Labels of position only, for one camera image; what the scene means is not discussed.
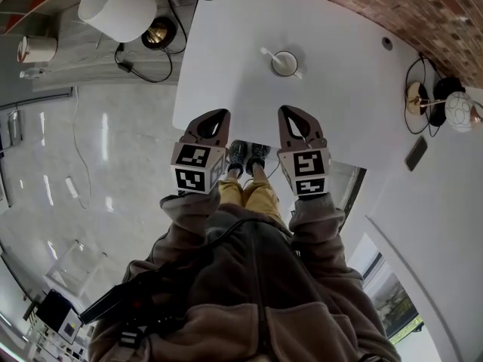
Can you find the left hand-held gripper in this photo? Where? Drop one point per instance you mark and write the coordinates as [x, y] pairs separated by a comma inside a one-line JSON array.
[[192, 156]]

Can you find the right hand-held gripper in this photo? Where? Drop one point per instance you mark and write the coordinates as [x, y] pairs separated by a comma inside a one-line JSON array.
[[307, 164]]

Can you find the white cup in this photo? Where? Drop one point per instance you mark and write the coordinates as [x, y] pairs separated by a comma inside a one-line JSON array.
[[290, 69]]

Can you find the white toothbrush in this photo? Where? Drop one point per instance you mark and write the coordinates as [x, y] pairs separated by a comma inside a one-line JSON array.
[[268, 53]]

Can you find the person's left forearm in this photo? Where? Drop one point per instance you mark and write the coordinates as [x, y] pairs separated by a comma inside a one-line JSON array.
[[188, 213]]

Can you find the black shoulder bag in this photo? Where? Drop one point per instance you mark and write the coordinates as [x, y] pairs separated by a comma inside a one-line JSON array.
[[120, 296]]

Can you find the person's right forearm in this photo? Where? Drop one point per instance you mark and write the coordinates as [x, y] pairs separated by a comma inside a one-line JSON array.
[[320, 224]]

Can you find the person's left shoe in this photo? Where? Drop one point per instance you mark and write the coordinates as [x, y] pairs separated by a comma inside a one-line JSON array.
[[237, 153]]

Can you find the person's shoe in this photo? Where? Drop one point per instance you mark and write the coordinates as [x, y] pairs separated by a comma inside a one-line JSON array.
[[258, 156], [237, 153]]

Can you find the person's right shoe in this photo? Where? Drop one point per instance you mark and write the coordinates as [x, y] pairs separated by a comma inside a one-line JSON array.
[[258, 156]]

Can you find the person's left leg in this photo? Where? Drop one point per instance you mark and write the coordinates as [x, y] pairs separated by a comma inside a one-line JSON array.
[[231, 192]]

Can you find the person's leg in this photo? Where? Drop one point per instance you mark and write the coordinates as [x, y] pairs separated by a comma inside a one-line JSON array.
[[264, 194], [231, 192]]

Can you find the person's right leg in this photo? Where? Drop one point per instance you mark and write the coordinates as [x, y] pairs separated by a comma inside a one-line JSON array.
[[264, 194]]

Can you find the brass lamp base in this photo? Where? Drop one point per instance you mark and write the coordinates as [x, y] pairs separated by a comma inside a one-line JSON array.
[[158, 32]]

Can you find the black smartphone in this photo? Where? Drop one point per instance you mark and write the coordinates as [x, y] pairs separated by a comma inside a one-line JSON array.
[[416, 153]]

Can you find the grey wooden side table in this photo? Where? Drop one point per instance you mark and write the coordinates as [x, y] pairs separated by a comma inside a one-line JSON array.
[[83, 66]]

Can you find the white lamp shade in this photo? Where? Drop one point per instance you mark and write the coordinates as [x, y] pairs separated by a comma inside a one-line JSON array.
[[117, 10]]

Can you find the black round object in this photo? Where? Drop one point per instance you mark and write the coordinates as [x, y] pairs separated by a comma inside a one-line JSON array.
[[447, 89]]

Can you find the white power strip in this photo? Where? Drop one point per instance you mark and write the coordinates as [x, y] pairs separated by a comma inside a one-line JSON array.
[[71, 188]]

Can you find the brass globe desk lamp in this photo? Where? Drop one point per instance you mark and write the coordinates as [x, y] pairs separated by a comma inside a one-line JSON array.
[[458, 111]]

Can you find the person's brown fleece jacket torso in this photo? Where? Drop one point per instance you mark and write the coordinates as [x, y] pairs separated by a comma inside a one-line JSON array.
[[245, 296]]

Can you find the clear plastic bottle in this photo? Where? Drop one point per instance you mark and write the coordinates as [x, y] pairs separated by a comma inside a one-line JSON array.
[[33, 74]]

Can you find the white cylindrical bin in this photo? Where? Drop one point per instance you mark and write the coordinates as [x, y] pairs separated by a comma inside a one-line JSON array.
[[37, 49]]

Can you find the window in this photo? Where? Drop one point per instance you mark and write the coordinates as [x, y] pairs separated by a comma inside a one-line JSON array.
[[392, 300]]

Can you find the white stool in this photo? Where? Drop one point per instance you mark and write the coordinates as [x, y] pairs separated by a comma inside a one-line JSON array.
[[73, 268]]

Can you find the white shelf unit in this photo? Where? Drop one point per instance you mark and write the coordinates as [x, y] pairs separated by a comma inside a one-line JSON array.
[[26, 2]]

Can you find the black box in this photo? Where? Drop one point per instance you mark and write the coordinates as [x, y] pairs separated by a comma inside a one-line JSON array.
[[56, 313]]

